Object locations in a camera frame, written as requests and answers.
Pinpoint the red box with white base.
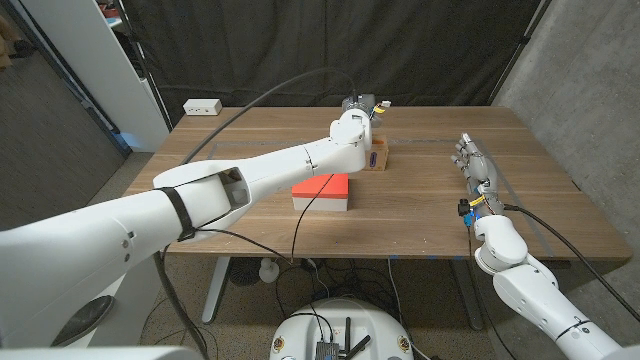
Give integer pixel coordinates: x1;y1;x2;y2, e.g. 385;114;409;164
291;173;350;212

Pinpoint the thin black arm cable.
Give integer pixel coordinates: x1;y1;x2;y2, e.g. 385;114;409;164
197;173;335;266
465;225;506;360

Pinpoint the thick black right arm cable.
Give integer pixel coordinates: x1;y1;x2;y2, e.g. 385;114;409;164
503;202;640;324

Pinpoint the black radio with antennas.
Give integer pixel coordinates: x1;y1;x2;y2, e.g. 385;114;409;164
314;316;373;360

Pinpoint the white floor cable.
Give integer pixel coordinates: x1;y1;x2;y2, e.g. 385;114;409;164
386;258;432;360

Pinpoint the white power outlet box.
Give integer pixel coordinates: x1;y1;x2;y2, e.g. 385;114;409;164
182;98;223;117

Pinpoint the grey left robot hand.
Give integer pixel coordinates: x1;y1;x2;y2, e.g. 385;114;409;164
341;93;393;129

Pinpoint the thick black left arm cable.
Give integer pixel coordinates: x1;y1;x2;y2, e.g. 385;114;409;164
152;67;359;360

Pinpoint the white cabinet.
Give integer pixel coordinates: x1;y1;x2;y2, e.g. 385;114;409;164
19;0;171;154

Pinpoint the white table leg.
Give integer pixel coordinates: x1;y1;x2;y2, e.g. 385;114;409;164
201;256;232;325

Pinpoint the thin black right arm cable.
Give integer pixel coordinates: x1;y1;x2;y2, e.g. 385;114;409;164
465;225;506;360

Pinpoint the grey table leg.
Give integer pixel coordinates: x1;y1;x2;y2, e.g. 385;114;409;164
448;259;485;332

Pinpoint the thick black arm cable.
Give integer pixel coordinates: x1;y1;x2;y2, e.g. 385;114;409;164
503;202;640;324
152;67;359;360

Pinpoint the small white fan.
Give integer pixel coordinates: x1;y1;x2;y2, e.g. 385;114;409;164
258;257;281;285

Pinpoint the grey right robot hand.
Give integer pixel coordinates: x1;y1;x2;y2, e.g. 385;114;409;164
450;132;507;218

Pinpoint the black backdrop stand pole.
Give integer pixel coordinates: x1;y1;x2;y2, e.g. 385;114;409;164
113;0;174;133
486;0;554;106

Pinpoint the black backdrop curtain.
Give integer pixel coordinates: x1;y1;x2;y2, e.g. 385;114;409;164
119;0;544;126

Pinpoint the wooden box with slots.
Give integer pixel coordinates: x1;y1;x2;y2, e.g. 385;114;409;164
363;134;390;173

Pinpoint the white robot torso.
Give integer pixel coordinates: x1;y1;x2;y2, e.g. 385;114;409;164
269;298;415;360

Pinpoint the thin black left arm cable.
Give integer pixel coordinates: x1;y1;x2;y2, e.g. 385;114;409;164
197;173;335;266

